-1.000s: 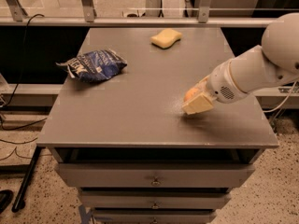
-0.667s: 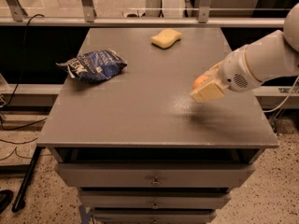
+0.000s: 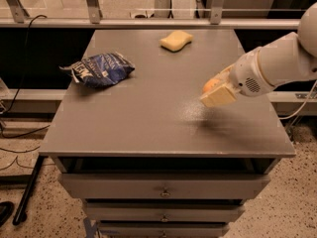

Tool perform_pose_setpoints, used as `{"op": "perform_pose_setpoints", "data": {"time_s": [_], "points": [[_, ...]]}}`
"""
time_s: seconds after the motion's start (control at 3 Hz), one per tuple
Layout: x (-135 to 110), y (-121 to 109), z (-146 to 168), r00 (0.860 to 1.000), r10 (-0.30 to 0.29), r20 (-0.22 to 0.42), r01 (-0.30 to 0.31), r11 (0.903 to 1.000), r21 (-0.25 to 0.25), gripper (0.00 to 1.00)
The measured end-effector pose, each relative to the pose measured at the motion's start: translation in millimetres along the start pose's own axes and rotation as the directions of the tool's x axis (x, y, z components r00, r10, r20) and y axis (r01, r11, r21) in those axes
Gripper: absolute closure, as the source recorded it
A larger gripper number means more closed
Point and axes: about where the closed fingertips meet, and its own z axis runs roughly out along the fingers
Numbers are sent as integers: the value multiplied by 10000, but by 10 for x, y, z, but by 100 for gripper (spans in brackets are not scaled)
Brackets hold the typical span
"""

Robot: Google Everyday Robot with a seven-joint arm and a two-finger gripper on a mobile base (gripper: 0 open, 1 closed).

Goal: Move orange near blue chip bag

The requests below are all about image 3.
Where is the black metal bar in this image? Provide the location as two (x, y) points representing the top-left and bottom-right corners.
(12, 156), (45, 226)

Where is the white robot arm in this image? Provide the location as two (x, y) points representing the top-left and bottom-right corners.
(200, 3), (317, 107)

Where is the orange fruit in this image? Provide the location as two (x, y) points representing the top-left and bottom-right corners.
(202, 78), (219, 93)

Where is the black object on floor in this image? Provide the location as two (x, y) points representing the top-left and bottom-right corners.
(0, 201), (14, 227)

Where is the white cable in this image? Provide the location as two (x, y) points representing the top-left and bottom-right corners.
(277, 79), (317, 121)

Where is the top grey drawer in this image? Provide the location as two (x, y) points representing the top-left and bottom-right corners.
(58, 174), (270, 199)

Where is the yellow sponge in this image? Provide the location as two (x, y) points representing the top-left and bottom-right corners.
(159, 30), (193, 52)

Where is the grey drawer cabinet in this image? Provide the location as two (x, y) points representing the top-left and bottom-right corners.
(40, 30), (294, 227)

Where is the middle grey drawer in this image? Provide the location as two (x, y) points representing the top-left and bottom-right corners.
(83, 200), (245, 223)

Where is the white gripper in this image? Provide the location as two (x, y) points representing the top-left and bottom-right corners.
(200, 47), (274, 107)

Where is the blue chip bag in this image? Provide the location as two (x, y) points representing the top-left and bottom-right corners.
(59, 53), (135, 88)

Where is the grey drawer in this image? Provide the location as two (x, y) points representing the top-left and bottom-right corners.
(83, 200), (245, 223)
(58, 174), (270, 199)
(98, 223), (229, 238)

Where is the bottom grey drawer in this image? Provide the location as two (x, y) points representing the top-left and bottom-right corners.
(98, 223), (229, 238)

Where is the grey metal railing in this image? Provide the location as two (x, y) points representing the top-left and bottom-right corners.
(0, 0), (299, 30)

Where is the black power cable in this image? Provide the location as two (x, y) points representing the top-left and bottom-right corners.
(0, 14), (52, 139)

